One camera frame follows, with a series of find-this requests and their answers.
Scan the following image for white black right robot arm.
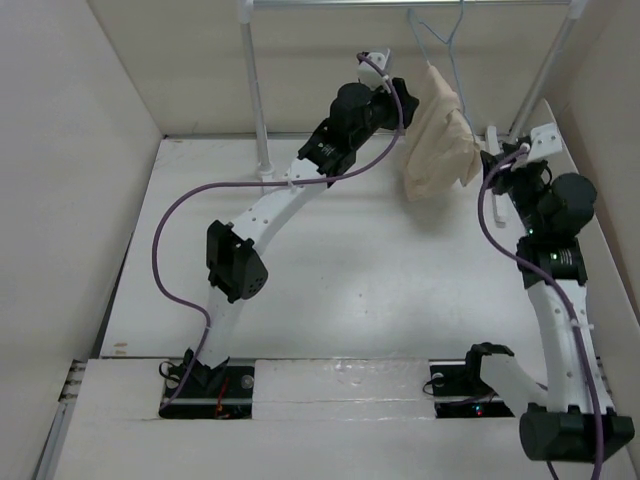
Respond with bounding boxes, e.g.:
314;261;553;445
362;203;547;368
462;147;635;478

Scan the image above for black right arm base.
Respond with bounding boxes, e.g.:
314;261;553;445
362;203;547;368
422;360;514;420

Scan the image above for light blue wire hanger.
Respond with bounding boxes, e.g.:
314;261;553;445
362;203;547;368
406;0;480;145

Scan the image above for beige trousers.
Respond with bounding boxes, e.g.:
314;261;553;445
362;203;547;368
401;64;481;201

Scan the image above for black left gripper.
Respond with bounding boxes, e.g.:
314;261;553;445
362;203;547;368
351;79;417;151

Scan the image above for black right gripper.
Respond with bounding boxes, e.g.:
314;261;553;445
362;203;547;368
481;141;548;236

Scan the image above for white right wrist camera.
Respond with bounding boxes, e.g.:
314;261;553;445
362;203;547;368
524;122;563;163

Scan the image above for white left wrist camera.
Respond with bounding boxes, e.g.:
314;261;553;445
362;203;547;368
357;48;392;89

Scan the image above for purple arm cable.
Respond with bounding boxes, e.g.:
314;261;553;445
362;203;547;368
152;54;406;416
477;144;609;480

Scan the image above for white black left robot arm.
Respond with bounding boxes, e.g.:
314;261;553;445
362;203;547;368
188;77;419;397

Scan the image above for white clothes rack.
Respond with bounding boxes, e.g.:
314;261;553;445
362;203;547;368
237;0;587;227

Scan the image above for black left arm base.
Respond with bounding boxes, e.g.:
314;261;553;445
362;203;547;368
159;361;255;420

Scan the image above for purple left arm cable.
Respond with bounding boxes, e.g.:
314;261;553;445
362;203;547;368
152;54;406;416

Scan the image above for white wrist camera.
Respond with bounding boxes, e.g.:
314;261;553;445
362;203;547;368
357;48;392;89
524;122;563;163

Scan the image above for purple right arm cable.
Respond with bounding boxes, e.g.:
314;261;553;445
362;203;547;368
477;144;609;480

